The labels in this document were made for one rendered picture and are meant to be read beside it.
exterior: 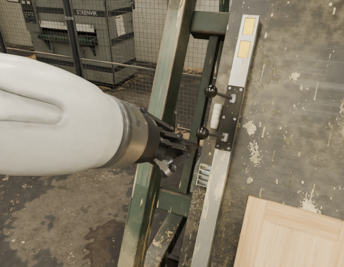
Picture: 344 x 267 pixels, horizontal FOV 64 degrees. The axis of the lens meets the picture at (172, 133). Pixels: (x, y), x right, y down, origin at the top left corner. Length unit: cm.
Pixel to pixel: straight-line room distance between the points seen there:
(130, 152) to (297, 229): 67
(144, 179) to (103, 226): 156
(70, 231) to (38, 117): 230
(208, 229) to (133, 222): 26
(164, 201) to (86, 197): 179
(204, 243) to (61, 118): 76
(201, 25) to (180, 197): 61
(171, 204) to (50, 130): 81
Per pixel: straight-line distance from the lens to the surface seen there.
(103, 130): 27
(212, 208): 90
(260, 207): 90
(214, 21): 103
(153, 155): 39
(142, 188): 95
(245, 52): 90
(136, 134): 33
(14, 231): 270
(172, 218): 140
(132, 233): 100
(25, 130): 23
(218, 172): 87
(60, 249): 242
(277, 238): 92
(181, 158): 46
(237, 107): 85
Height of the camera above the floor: 184
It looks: 31 degrees down
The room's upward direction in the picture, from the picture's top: straight up
